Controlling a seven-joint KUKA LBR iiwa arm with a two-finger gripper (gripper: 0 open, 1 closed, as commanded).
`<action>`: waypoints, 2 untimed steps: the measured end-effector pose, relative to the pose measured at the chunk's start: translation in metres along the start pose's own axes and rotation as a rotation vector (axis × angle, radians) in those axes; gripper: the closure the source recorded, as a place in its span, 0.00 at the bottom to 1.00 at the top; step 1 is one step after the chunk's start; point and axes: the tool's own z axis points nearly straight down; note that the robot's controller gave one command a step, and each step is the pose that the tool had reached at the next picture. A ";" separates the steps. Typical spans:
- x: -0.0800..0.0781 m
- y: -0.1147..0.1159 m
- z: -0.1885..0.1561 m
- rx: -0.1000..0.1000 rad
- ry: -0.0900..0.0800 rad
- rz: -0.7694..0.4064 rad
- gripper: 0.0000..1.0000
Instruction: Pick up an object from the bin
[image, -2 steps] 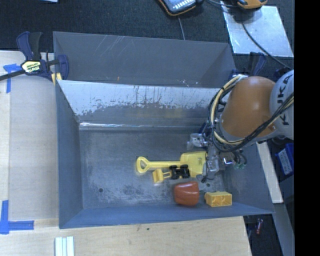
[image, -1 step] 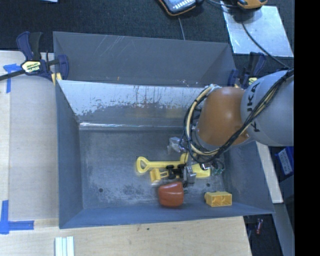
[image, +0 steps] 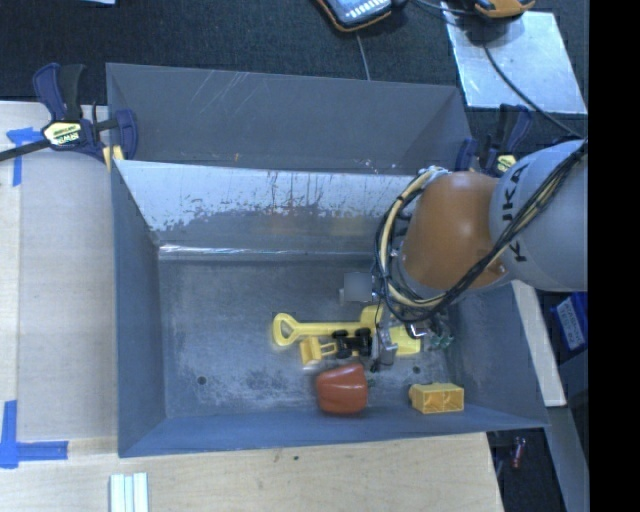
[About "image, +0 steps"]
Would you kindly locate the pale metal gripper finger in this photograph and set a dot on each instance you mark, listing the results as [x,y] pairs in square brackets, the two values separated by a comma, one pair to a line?
[389,356]

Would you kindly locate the grey square block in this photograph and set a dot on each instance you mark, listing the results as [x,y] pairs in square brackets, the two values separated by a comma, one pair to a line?
[358,287]

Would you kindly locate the red toy bell pepper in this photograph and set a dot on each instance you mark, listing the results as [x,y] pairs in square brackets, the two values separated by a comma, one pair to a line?
[342,388]

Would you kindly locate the yellow toy brick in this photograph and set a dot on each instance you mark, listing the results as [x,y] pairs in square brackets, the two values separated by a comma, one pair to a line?
[437,398]

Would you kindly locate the yellow toy shovel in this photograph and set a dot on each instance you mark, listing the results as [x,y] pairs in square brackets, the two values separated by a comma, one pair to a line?
[320,328]

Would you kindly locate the yellow toy digger truck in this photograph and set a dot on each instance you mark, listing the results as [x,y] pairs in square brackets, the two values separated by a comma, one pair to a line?
[320,349]

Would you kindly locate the grey metal bin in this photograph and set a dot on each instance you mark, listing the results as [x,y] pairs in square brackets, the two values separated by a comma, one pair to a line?
[225,320]

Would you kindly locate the pale wood board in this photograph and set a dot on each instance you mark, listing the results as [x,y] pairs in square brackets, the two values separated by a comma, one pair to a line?
[65,300]

